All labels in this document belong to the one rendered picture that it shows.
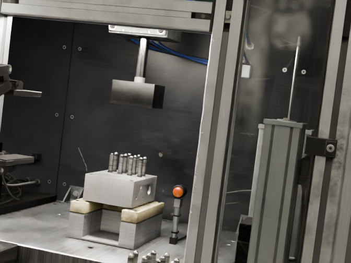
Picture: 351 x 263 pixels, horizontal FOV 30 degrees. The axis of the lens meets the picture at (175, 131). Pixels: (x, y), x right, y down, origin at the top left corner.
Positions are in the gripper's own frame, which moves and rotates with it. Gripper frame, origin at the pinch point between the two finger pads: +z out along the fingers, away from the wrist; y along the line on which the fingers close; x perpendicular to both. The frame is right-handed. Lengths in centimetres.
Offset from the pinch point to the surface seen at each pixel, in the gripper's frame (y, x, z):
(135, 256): -16.4, -14.7, 10.0
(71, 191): -19, 22, 64
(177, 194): -11.7, -10.7, 41.1
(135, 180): -9.5, -4.4, 34.4
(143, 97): 5.5, -2.4, 39.4
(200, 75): 12, -6, 64
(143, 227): -18.0, -6.5, 36.2
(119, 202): -13.6, -2.4, 33.1
